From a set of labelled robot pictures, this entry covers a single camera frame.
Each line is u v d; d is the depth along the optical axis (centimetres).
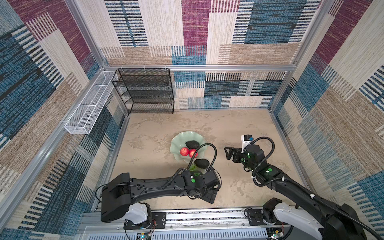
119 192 48
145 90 111
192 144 97
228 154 75
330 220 41
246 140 72
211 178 58
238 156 72
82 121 92
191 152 91
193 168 85
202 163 88
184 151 92
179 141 99
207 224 73
